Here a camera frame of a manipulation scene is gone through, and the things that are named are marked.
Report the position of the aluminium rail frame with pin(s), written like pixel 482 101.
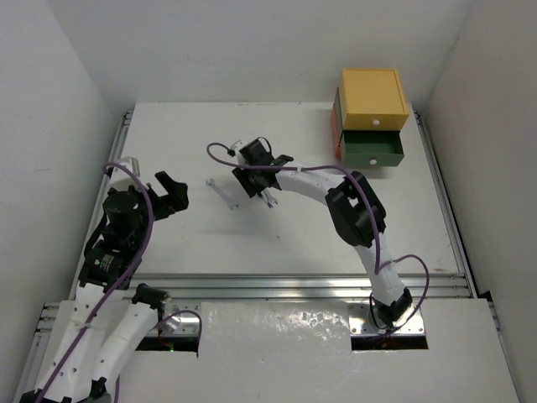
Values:
pixel 290 252

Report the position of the silver open-end wrench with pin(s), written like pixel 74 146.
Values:
pixel 232 205

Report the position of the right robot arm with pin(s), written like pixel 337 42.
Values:
pixel 357 215

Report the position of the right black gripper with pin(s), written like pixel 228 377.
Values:
pixel 242 174

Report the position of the green drawer box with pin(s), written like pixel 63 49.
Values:
pixel 363 149

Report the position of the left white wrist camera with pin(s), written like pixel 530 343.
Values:
pixel 119 179

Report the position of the silver combination wrench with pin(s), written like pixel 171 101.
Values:
pixel 269 199

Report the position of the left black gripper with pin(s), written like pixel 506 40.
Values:
pixel 160 200

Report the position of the yellow drawer box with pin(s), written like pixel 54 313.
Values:
pixel 372 100

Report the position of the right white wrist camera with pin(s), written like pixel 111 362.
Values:
pixel 235 148

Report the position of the red drawer box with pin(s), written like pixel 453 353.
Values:
pixel 335 134

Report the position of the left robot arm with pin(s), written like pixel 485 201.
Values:
pixel 90 357

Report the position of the white front cover panel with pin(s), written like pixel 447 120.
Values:
pixel 278 352

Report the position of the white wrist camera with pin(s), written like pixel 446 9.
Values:
pixel 235 148
pixel 119 179

